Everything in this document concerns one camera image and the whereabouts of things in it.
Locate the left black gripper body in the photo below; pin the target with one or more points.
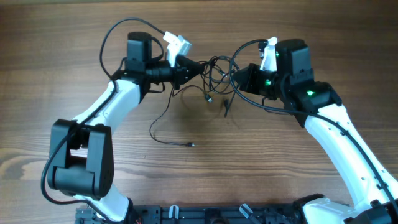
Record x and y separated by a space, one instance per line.
178 72

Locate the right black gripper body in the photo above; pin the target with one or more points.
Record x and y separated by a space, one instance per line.
253 78

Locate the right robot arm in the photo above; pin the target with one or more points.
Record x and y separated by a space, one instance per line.
286 74

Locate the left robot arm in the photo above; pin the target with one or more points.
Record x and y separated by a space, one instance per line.
81 162

